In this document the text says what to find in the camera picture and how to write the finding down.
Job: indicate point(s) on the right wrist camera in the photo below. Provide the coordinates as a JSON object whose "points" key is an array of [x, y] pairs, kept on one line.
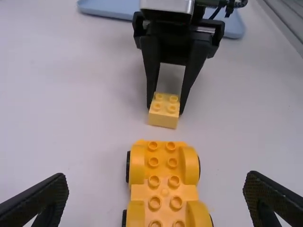
{"points": [[165, 9]]}

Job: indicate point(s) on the blue mat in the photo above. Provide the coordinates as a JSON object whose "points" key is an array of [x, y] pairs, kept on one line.
{"points": [[106, 7]]}

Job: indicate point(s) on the silver rails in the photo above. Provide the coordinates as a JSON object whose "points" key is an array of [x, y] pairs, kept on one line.
{"points": [[291, 19]]}

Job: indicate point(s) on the yellow toy car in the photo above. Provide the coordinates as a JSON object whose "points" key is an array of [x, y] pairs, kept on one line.
{"points": [[163, 189]]}

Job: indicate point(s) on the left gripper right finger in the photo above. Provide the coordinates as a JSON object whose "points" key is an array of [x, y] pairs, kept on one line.
{"points": [[262, 189]]}

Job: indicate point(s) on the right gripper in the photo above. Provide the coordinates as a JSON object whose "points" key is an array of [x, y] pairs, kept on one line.
{"points": [[172, 47]]}

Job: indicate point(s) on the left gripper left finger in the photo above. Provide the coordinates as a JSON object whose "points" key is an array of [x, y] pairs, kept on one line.
{"points": [[45, 196]]}

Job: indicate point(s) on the yellow toy brick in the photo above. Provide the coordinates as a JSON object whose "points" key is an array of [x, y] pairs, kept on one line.
{"points": [[163, 118]]}

